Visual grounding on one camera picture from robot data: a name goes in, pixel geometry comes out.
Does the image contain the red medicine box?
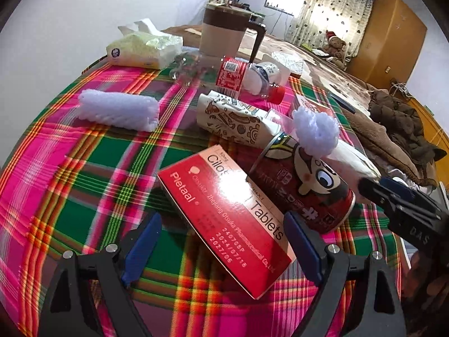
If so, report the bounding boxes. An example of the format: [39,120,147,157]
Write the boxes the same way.
[157,145,297,300]

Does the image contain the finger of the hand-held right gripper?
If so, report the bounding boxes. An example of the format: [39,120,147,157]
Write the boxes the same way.
[381,176,441,215]
[358,177,398,215]

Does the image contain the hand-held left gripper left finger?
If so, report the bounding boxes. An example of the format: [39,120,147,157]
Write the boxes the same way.
[37,212,164,337]

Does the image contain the soft tissue pack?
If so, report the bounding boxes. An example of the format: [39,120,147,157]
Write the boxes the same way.
[106,19,184,69]

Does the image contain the long white foam net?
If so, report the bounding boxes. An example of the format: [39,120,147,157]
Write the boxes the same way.
[78,89,160,132]

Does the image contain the brown and white mug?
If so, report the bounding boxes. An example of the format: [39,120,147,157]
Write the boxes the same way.
[199,3,266,64]

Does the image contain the patterned paper cup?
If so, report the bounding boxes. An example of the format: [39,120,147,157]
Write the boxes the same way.
[196,90,283,148]

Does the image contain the plastic wrapped box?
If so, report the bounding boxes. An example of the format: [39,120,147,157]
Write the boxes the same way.
[271,51,305,76]

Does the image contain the wooden headboard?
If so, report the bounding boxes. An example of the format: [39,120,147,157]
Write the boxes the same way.
[403,96,449,158]

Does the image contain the teddy bear with red hat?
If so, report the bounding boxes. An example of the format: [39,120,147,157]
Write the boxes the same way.
[317,31,348,69]

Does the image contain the patterned curtain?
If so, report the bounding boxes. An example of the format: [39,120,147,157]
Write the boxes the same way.
[286,0,377,58]

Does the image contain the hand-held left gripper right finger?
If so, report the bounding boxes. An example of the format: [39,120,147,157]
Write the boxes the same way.
[282,211,404,337]

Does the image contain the wooden wardrobe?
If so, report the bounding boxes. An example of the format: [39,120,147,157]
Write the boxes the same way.
[345,0,428,90]

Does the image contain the bed with brown blanket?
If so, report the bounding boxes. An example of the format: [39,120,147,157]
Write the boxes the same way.
[161,24,439,186]

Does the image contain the red cartoon drink can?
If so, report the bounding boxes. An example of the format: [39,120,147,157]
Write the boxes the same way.
[247,131,356,234]

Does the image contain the plastic bottle red label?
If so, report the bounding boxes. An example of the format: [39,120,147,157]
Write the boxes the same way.
[215,56,286,105]

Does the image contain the cluttered shelf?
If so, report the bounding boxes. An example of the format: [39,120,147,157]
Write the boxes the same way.
[207,0,267,20]

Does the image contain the white and blue packet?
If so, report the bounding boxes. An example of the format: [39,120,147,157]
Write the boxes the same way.
[251,61,290,88]

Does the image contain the blue glasses case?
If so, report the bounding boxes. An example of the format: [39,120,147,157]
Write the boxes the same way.
[328,92,356,114]

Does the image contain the person's right hand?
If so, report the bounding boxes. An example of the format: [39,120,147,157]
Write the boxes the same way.
[402,249,449,324]

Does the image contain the brown jacket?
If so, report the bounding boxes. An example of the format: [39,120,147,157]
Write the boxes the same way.
[368,89,448,186]

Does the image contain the plaid tablecloth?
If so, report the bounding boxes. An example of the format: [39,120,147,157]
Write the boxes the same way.
[0,51,404,337]

